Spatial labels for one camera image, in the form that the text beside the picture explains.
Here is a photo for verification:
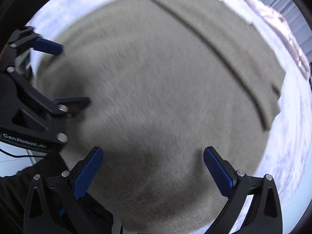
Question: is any lavender plush bedspread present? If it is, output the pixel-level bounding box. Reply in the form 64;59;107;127
25;0;312;234

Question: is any olive knit sweater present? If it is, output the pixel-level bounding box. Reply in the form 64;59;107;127
34;0;286;234

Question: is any pink satin puffer jacket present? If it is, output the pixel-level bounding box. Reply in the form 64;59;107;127
244;0;310;80

